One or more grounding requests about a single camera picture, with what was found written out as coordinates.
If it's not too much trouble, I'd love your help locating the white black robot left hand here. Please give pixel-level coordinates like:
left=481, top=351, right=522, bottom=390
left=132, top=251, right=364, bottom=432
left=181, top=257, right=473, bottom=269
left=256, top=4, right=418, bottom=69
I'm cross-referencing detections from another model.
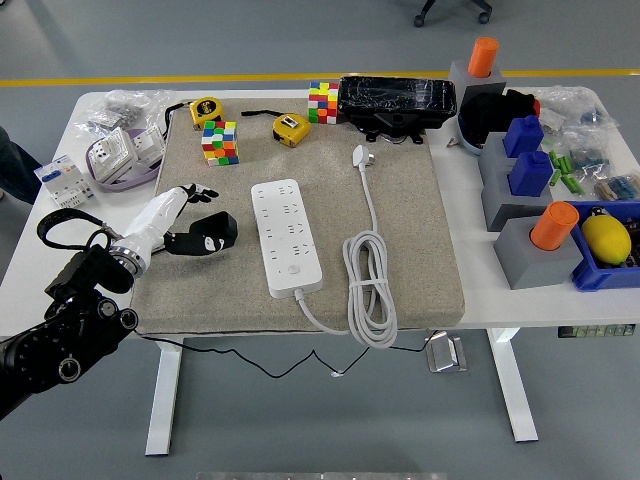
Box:
left=119, top=182, right=231, bottom=259

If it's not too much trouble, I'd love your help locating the black plug adapter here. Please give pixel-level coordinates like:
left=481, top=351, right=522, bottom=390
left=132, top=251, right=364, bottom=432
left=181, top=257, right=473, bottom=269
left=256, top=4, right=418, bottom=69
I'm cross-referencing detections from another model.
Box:
left=191, top=211, right=240, bottom=250

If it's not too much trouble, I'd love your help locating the white power strip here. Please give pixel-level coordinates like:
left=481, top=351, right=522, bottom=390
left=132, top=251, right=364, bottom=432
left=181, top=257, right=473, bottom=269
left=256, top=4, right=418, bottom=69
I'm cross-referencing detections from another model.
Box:
left=249, top=178, right=325, bottom=300

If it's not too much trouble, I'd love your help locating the purple oval tray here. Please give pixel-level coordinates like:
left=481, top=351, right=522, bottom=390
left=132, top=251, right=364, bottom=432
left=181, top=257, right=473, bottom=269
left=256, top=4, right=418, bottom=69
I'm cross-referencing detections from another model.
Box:
left=85, top=127, right=166, bottom=194

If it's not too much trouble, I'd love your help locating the multicolour puzzle cube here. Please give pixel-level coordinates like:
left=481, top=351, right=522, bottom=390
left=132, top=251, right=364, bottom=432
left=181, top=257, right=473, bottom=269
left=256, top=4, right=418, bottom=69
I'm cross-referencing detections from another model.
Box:
left=201, top=119, right=242, bottom=167
left=307, top=81, right=341, bottom=125

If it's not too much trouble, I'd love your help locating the white blue circuit breaker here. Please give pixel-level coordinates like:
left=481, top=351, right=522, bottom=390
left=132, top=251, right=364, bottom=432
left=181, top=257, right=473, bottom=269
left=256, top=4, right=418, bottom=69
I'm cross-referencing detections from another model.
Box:
left=33, top=154, right=97, bottom=211

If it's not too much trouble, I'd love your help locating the clear bag of grey parts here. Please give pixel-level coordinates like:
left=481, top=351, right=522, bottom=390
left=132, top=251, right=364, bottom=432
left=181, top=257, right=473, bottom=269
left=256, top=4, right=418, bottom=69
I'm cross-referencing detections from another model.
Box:
left=74, top=88, right=176, bottom=139

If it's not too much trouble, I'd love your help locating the yellow tape measure 5m print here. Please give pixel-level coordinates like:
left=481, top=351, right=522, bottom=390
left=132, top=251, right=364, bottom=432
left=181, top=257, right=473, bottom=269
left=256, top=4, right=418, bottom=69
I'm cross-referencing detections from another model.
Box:
left=162, top=96, right=225, bottom=134

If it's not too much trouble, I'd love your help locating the yellow tape measure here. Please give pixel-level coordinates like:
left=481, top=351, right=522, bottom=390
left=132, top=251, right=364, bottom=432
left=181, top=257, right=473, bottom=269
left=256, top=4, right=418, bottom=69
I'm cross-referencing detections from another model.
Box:
left=241, top=108, right=312, bottom=150

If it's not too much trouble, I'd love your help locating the white table leg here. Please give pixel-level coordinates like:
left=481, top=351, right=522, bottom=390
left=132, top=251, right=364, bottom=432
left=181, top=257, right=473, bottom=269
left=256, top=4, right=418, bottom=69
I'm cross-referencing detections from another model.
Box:
left=144, top=335, right=185, bottom=457
left=487, top=328, right=540, bottom=445

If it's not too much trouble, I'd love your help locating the grey-brown mat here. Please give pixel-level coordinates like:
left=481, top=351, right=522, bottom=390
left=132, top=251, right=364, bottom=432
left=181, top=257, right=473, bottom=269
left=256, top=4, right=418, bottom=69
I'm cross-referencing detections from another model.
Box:
left=130, top=97, right=467, bottom=337

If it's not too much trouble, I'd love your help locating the black wrapped device box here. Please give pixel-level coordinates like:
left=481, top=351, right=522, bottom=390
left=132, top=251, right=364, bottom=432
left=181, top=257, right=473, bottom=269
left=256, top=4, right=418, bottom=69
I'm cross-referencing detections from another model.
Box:
left=337, top=74, right=459, bottom=146

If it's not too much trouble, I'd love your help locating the pale blue round dish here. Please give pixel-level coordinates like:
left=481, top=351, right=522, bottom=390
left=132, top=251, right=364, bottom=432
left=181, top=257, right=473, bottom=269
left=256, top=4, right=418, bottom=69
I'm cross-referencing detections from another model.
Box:
left=457, top=112, right=486, bottom=157

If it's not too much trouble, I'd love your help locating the silver metal pedal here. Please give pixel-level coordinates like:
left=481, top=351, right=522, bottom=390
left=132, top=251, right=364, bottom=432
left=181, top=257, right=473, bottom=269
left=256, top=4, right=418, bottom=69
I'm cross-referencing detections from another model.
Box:
left=424, top=332, right=469, bottom=374

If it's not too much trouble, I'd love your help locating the black office chair base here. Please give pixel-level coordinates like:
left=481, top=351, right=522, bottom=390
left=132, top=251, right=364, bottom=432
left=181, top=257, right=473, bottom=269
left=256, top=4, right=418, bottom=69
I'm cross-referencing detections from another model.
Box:
left=413, top=0, right=494, bottom=29

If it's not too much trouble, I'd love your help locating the grey plastic block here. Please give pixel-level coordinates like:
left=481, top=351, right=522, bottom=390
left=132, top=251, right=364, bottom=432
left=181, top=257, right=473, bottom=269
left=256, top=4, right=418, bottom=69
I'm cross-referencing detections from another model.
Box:
left=480, top=159, right=566, bottom=232
left=493, top=217, right=584, bottom=291
left=448, top=59, right=509, bottom=109
left=478, top=130, right=521, bottom=174

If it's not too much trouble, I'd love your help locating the black cloth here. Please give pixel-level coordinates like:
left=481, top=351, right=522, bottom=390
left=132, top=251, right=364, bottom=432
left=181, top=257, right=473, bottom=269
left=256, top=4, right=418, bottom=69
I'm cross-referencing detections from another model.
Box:
left=458, top=88, right=539, bottom=151

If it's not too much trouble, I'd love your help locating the orange cylinder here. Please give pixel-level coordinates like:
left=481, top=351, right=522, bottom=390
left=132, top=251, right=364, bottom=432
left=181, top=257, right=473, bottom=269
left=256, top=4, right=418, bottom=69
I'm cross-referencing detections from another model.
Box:
left=530, top=201, right=580, bottom=252
left=467, top=37, right=500, bottom=79

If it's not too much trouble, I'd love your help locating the blue plastic block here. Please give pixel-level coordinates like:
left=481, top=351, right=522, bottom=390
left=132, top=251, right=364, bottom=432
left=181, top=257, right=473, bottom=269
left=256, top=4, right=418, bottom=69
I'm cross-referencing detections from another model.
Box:
left=502, top=115, right=545, bottom=159
left=508, top=150, right=556, bottom=198

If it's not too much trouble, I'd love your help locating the clear bag of white parts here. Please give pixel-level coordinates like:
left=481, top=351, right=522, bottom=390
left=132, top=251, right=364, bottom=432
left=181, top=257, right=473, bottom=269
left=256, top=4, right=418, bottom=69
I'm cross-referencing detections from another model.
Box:
left=537, top=85, right=621, bottom=134

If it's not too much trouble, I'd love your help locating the clear bag of blue parts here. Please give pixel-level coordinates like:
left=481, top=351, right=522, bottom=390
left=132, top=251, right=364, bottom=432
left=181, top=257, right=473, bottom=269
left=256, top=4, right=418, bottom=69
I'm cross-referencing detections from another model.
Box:
left=564, top=124, right=626, bottom=176

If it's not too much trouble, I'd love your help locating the blue storage bin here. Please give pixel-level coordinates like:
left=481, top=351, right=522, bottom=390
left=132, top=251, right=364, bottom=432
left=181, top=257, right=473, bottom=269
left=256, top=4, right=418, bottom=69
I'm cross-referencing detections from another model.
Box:
left=564, top=199, right=640, bottom=294

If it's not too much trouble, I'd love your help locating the yellow lemon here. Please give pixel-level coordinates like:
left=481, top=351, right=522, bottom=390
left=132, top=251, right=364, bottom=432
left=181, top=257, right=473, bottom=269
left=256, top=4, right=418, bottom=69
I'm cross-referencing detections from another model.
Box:
left=580, top=214, right=633, bottom=265

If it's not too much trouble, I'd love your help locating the black table control panel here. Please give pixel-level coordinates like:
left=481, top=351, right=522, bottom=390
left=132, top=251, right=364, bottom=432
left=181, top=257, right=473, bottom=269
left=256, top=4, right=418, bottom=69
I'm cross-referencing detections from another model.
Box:
left=557, top=324, right=637, bottom=340

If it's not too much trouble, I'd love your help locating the clear bag of tan connectors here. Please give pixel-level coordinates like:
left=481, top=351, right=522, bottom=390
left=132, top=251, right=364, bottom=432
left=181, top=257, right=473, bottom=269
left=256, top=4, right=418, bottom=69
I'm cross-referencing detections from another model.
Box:
left=594, top=172, right=640, bottom=202

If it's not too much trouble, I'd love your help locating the white wall socket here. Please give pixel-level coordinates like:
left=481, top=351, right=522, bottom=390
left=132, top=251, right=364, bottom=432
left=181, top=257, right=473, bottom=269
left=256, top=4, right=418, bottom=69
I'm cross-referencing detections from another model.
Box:
left=130, top=124, right=166, bottom=169
left=89, top=127, right=139, bottom=181

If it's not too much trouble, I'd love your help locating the thin black plug cord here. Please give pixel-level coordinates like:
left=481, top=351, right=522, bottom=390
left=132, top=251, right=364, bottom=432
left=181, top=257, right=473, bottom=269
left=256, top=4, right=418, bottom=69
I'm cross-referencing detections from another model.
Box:
left=134, top=327, right=436, bottom=380

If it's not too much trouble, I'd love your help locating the white power strip cable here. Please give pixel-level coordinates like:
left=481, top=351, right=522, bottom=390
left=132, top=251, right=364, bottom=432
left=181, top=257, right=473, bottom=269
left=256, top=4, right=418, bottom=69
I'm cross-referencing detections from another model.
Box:
left=293, top=143, right=400, bottom=350

